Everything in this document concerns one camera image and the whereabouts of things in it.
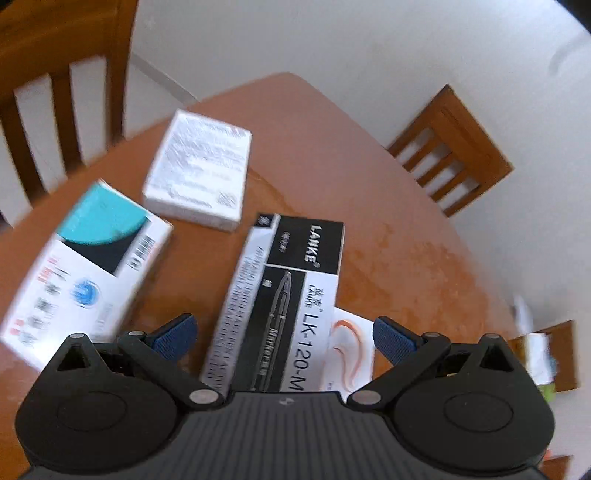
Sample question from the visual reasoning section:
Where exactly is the wooden desktop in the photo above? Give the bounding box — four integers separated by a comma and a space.
0, 71, 546, 402

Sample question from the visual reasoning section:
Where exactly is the white tissue pack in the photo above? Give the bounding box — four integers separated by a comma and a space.
512, 295, 555, 386

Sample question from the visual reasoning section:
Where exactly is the black marker pen box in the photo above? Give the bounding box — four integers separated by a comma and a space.
199, 212, 345, 394

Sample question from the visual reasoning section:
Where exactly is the teal black white medicine box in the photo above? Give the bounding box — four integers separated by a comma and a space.
0, 181, 174, 371

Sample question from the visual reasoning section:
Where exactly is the plain white medicine box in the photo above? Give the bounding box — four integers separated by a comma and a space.
141, 109, 253, 232

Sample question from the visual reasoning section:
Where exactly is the white red-label medicine box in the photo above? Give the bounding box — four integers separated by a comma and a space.
321, 307, 376, 394

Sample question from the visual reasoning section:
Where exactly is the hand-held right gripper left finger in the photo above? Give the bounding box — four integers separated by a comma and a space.
53, 314, 225, 409

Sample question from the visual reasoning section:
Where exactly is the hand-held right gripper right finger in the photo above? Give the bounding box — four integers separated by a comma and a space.
346, 315, 520, 409

